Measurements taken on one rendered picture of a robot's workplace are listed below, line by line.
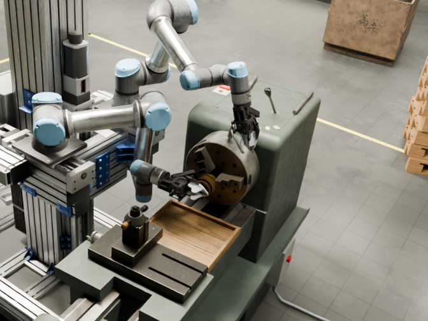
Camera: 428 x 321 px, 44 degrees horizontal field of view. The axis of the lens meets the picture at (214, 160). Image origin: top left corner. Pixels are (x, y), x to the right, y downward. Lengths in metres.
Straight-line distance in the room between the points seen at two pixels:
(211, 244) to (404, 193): 2.64
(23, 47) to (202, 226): 1.10
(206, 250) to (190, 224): 0.18
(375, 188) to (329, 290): 1.34
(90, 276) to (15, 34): 1.10
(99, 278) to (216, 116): 0.92
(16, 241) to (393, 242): 2.54
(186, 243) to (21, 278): 1.15
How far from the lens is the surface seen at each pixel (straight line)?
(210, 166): 2.33
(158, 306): 1.98
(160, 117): 2.15
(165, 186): 2.26
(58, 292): 3.03
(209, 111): 2.51
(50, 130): 2.12
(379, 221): 4.24
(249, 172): 2.32
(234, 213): 2.53
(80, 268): 2.12
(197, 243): 2.29
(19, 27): 2.49
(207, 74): 2.06
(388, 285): 3.72
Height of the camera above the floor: 2.40
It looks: 32 degrees down
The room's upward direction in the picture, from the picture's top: 8 degrees clockwise
